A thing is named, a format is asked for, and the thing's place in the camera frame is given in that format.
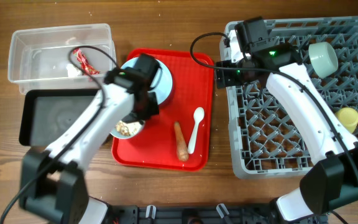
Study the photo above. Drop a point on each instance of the grey dishwasher rack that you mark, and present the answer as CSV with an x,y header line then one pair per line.
x,y
264,142

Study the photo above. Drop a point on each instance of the red snack wrapper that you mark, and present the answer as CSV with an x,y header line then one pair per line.
x,y
84,63

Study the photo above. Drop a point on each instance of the clear plastic bin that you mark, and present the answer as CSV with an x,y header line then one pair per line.
x,y
38,58

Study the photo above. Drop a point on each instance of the red serving tray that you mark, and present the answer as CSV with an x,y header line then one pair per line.
x,y
155,146

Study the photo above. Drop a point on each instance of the yellow plastic cup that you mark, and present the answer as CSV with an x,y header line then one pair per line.
x,y
348,117

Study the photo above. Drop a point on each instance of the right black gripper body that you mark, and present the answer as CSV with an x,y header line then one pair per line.
x,y
221,73

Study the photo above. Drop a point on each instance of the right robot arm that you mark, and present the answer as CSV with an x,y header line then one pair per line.
x,y
332,182

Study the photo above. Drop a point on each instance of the light blue plate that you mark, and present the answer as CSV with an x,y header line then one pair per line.
x,y
165,82

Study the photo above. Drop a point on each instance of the black plastic bin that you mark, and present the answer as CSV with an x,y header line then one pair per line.
x,y
47,114

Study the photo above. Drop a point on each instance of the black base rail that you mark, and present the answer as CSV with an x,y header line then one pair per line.
x,y
254,213

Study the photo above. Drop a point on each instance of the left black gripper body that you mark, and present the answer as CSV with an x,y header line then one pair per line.
x,y
145,109

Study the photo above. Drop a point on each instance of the blue bowl with food scraps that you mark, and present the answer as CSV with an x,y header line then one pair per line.
x,y
124,130

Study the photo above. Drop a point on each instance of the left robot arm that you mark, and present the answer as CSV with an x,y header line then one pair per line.
x,y
53,181

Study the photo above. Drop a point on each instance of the white plastic spoon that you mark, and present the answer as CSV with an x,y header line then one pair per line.
x,y
198,116

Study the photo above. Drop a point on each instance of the mint green bowl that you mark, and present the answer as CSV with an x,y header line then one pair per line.
x,y
323,59

